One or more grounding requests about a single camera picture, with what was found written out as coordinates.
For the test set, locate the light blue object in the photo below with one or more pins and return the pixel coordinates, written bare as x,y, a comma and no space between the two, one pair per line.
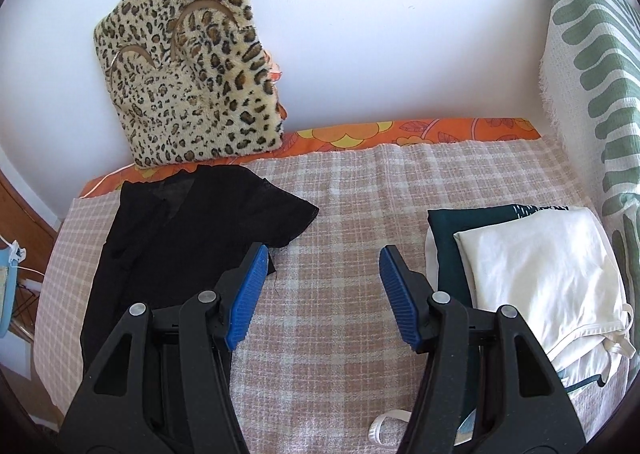
7,284

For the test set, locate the leopard print pillow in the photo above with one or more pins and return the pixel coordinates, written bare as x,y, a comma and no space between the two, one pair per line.
190,64

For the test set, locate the white green striped cushion cover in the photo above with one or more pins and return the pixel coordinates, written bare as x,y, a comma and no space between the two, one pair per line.
590,59

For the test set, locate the black shirt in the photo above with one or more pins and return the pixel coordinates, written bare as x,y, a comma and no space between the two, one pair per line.
175,234

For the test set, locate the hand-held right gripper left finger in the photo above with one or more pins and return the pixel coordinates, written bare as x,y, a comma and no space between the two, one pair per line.
247,294

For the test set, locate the orange floral bed sheet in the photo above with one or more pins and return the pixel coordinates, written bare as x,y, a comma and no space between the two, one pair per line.
350,134

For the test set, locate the white folded garment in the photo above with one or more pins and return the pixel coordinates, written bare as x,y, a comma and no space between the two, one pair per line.
540,274

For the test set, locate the dark green folded garment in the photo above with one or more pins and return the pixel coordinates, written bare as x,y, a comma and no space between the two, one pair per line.
450,254

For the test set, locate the wooden cabinet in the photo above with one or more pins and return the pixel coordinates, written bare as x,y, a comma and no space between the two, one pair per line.
25,214

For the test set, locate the beige checked blanket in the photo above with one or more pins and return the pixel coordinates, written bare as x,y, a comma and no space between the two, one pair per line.
340,234

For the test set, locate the peach fabric piece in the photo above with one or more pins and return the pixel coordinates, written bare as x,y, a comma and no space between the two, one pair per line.
276,76

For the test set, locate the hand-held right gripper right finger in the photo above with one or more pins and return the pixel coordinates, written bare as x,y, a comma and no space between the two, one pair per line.
397,294

